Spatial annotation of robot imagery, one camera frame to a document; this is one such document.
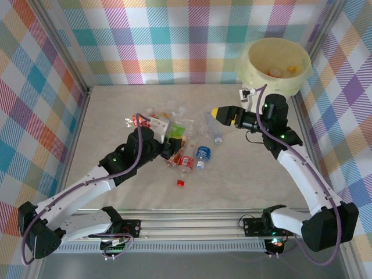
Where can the peach coloured plastic bottle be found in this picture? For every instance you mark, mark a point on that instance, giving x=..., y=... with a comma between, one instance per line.
x=172, y=162

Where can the blue tinted clear bottle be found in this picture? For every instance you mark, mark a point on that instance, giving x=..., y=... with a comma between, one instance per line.
x=213, y=129

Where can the red label plastic bottle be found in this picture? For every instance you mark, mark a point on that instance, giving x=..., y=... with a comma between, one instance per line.
x=186, y=162

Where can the blue label plastic bottle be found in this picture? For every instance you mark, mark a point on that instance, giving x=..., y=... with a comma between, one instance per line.
x=204, y=152

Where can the orange cap orange label bottle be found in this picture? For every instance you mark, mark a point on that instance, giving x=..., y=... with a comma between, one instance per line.
x=134, y=120

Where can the red bottle cap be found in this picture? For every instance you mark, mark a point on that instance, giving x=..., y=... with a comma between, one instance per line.
x=180, y=183

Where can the brown cap plastic bottle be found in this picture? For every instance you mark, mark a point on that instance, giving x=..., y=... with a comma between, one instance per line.
x=291, y=68

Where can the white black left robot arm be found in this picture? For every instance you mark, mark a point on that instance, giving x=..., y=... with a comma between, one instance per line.
x=84, y=189

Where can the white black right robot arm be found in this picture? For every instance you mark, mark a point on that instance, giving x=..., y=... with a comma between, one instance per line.
x=299, y=174

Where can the pale yellow bin liner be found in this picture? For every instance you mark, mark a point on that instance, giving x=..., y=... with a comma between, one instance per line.
x=247, y=72

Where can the white plastic bin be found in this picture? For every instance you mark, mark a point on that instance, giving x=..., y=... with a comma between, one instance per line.
x=279, y=87

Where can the aluminium side rail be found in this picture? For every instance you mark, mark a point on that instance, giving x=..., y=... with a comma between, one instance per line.
x=76, y=130
x=311, y=162

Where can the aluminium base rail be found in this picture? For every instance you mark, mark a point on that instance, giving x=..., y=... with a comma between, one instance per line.
x=189, y=223

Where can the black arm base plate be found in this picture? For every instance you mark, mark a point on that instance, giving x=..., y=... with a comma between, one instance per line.
x=251, y=226
x=133, y=228

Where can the aluminium corner post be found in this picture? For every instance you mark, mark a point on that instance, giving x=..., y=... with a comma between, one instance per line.
x=64, y=48
x=327, y=29

